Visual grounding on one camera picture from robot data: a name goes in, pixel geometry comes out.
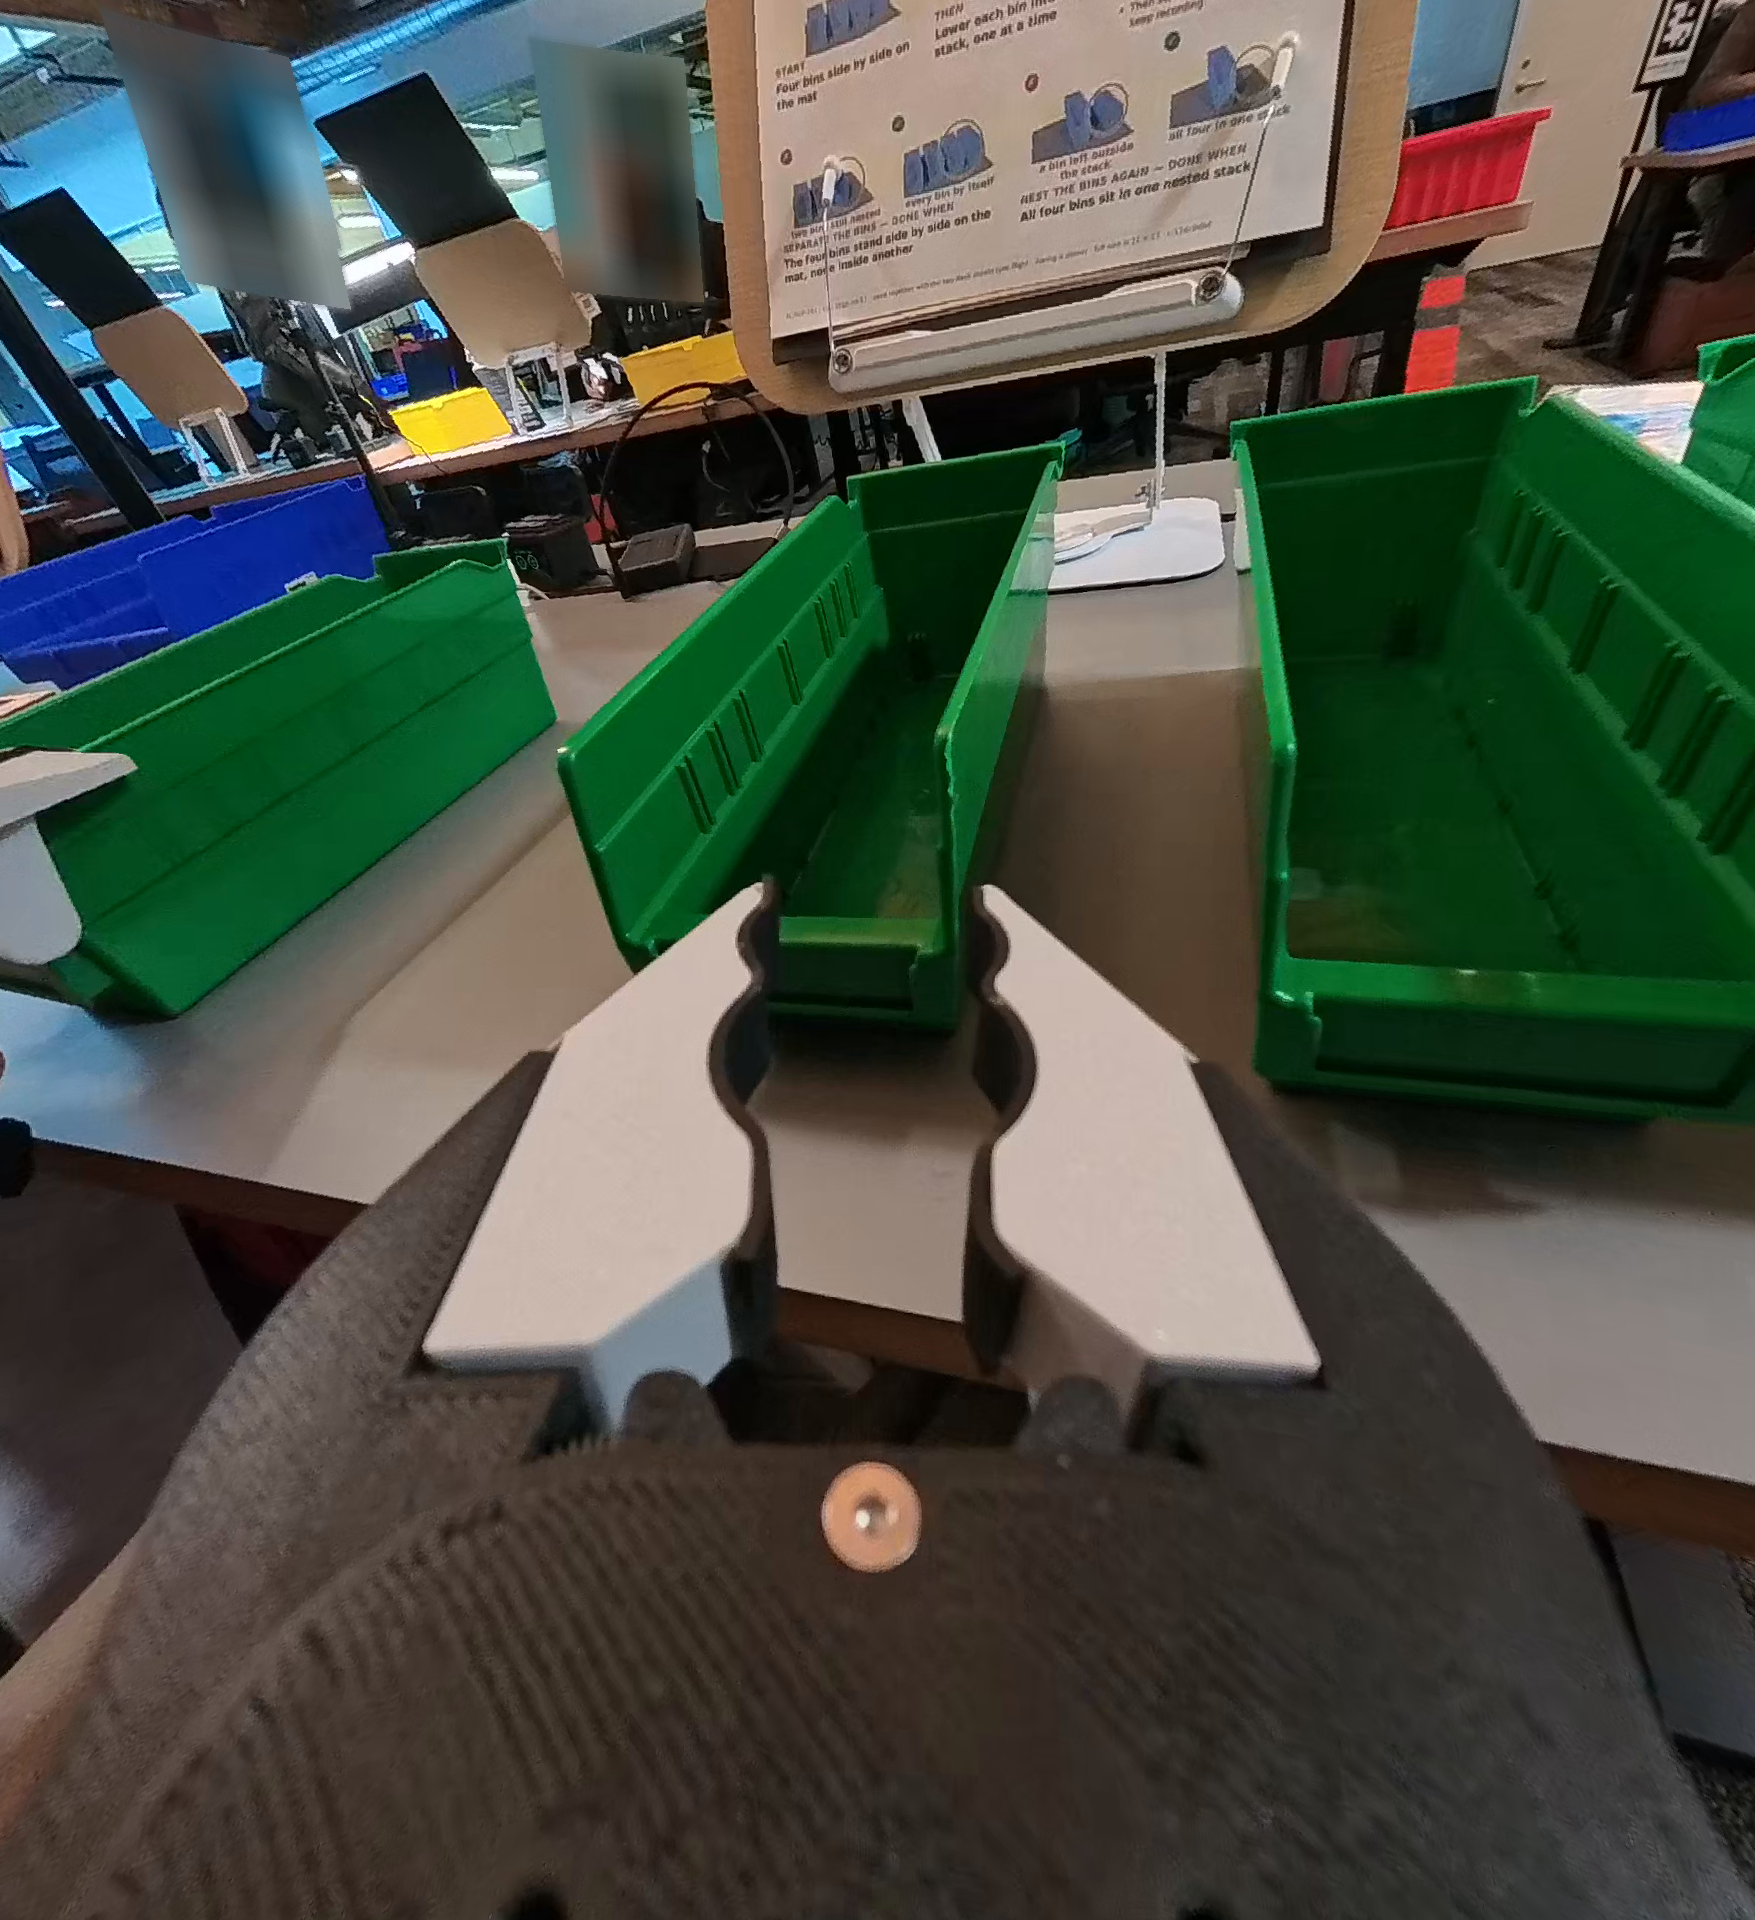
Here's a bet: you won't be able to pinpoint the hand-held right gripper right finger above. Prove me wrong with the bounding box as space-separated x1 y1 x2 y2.
966 881 1323 1449

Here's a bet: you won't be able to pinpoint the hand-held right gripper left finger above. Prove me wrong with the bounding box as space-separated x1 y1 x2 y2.
421 881 781 1437

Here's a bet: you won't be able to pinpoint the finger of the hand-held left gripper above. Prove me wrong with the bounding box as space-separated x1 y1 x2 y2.
0 748 135 958

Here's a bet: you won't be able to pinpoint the grey desk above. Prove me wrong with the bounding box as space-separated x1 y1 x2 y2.
0 382 1755 1776

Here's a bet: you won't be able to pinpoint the large yellow bin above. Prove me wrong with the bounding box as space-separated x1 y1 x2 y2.
388 386 509 457
627 336 750 406

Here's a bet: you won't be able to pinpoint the orange traffic cone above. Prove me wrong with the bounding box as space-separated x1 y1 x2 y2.
1406 275 1468 399

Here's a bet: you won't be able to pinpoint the wooden document stand white base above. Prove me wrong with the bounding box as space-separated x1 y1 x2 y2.
704 0 1421 594

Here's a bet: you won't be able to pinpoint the red plastic bin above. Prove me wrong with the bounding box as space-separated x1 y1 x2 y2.
1384 110 1557 227

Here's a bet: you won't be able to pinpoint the black white marker sign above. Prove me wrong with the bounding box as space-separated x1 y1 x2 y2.
1639 0 1722 83

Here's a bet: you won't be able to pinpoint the black cable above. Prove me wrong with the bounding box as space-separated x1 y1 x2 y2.
595 382 797 540

